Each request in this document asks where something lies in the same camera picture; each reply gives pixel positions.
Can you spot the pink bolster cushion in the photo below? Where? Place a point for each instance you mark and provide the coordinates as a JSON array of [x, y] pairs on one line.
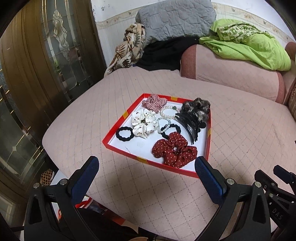
[[231, 71]]

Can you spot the green cloth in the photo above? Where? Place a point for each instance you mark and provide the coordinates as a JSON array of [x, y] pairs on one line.
[[249, 48]]

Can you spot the checkered slipper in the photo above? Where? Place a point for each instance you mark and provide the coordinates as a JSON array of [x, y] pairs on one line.
[[47, 177]]

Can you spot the black cloth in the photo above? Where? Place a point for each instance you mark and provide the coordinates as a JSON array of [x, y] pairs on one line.
[[166, 55]]

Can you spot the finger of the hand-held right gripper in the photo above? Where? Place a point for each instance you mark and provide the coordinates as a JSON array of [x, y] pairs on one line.
[[283, 173], [263, 179]]

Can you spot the pink quilted mattress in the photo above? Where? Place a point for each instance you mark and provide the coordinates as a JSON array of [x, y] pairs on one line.
[[242, 129]]

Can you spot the grey leopard scrunchie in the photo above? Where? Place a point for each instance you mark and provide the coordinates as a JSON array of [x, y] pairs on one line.
[[196, 106]]

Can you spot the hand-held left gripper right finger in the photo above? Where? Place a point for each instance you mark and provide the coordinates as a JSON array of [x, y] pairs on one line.
[[208, 178]]

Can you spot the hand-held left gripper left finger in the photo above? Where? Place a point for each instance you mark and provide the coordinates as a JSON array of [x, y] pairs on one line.
[[85, 178]]

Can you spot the pink striped scrunchie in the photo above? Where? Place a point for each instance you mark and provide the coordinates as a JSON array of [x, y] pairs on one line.
[[153, 102]]

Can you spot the brown patterned cushion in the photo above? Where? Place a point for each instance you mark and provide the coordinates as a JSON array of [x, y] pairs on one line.
[[292, 95]]

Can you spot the red plastic basket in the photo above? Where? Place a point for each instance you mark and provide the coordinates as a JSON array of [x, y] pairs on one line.
[[82, 205]]

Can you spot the wooden glass door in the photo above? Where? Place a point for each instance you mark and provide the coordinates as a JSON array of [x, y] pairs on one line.
[[34, 81]]

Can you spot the white dotted scrunchie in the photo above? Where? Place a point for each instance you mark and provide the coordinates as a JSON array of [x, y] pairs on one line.
[[138, 129]]

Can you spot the black toothed hair clip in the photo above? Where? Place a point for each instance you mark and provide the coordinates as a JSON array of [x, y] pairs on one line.
[[189, 125]]

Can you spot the red dotted scrunchie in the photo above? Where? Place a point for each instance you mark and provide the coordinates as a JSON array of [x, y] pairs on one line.
[[175, 150]]

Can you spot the red cardboard box tray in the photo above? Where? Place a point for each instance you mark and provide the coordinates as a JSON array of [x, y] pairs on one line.
[[143, 146]]

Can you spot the grey quilted pillow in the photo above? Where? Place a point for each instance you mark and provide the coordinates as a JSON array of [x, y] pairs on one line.
[[175, 18]]

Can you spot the leaf print blanket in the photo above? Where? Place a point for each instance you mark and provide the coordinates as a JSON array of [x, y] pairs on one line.
[[129, 48]]

